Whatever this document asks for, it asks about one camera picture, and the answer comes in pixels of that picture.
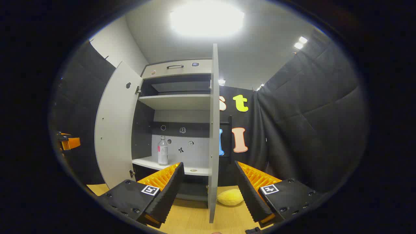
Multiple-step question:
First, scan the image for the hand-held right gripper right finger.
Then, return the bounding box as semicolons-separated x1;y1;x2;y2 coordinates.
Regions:
235;161;322;228

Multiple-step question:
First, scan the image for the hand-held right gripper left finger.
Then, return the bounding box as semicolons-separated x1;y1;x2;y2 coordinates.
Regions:
97;162;185;228

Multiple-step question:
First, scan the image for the clear plastic bottle pink label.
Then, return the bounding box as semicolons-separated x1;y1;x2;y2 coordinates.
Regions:
158;136;169;166

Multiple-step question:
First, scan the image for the white cabinet door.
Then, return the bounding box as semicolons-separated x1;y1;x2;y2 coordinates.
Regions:
208;43;232;224
94;61;143;189

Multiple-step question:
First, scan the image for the grey and white cabinet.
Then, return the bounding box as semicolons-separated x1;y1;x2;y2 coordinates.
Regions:
132;58;213;202

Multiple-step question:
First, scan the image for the grey cabinet drawer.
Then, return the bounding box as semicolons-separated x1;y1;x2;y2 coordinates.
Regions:
142;59;212;79

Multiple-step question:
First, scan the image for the yellow plush toy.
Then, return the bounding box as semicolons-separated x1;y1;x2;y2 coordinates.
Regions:
217;189;244;206

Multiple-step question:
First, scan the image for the large ceiling light panel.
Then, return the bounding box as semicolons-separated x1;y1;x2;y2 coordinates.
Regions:
171;2;245;37

